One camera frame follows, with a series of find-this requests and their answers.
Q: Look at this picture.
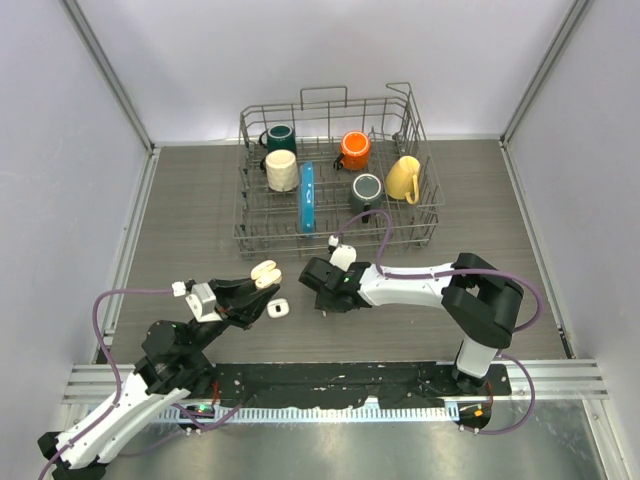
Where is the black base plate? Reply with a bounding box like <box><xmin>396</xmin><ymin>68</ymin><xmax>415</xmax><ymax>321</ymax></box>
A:
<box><xmin>208</xmin><ymin>361</ymin><xmax>512</xmax><ymax>410</ymax></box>

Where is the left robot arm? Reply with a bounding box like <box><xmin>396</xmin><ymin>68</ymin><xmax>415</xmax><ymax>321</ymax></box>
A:
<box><xmin>38</xmin><ymin>278</ymin><xmax>280</xmax><ymax>479</ymax></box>

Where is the grey wire dish rack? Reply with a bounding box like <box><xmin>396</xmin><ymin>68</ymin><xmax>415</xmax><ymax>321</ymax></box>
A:
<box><xmin>233</xmin><ymin>82</ymin><xmax>444</xmax><ymax>257</ymax></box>

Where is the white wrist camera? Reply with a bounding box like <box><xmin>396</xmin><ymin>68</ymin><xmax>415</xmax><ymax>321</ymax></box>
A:
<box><xmin>171</xmin><ymin>280</ymin><xmax>222</xmax><ymax>323</ymax></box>
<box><xmin>328</xmin><ymin>235</ymin><xmax>357</xmax><ymax>272</ymax></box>

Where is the beige earbud case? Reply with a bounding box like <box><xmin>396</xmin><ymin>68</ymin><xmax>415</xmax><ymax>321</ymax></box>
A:
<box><xmin>250</xmin><ymin>260</ymin><xmax>282</xmax><ymax>290</ymax></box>

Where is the yellow mug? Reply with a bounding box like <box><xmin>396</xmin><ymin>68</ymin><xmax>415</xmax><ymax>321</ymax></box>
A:
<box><xmin>385</xmin><ymin>156</ymin><xmax>421</xmax><ymax>205</ymax></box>

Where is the orange mug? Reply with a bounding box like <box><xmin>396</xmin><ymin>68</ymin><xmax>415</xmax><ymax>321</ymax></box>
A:
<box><xmin>333</xmin><ymin>130</ymin><xmax>371</xmax><ymax>171</ymax></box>

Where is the grey mug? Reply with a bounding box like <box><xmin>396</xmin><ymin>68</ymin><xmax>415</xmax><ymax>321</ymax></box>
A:
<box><xmin>348</xmin><ymin>173</ymin><xmax>384</xmax><ymax>215</ymax></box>

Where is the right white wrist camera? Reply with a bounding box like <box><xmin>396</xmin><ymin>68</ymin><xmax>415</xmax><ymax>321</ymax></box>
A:
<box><xmin>328</xmin><ymin>235</ymin><xmax>357</xmax><ymax>272</ymax></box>

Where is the white earbud charging case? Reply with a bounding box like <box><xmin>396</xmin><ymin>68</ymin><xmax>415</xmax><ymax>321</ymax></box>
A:
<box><xmin>266</xmin><ymin>298</ymin><xmax>290</xmax><ymax>319</ymax></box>

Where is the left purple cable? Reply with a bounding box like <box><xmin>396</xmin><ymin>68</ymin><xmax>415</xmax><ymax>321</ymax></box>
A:
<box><xmin>37</xmin><ymin>287</ymin><xmax>246</xmax><ymax>480</ymax></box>

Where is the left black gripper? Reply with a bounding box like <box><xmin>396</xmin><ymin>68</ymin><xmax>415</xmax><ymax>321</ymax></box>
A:
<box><xmin>184</xmin><ymin>273</ymin><xmax>279</xmax><ymax>358</ymax></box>

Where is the white slotted cable duct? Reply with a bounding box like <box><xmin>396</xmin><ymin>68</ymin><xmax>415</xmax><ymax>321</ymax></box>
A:
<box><xmin>152</xmin><ymin>398</ymin><xmax>459</xmax><ymax>426</ymax></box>

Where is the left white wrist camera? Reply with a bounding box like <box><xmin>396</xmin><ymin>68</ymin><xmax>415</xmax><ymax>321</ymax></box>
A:
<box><xmin>171</xmin><ymin>280</ymin><xmax>222</xmax><ymax>323</ymax></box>

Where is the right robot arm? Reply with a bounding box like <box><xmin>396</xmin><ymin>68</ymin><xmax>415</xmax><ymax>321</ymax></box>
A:
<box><xmin>299</xmin><ymin>253</ymin><xmax>524</xmax><ymax>395</ymax></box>

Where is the dark green mug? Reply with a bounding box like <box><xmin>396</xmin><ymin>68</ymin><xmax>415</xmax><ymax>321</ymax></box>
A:
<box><xmin>258</xmin><ymin>124</ymin><xmax>297</xmax><ymax>154</ymax></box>

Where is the blue plate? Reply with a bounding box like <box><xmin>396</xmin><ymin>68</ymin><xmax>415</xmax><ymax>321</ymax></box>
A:
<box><xmin>298</xmin><ymin>162</ymin><xmax>315</xmax><ymax>234</ymax></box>

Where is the cream textured mug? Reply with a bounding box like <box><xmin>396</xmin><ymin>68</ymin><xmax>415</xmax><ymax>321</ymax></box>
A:
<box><xmin>260</xmin><ymin>149</ymin><xmax>299</xmax><ymax>192</ymax></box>

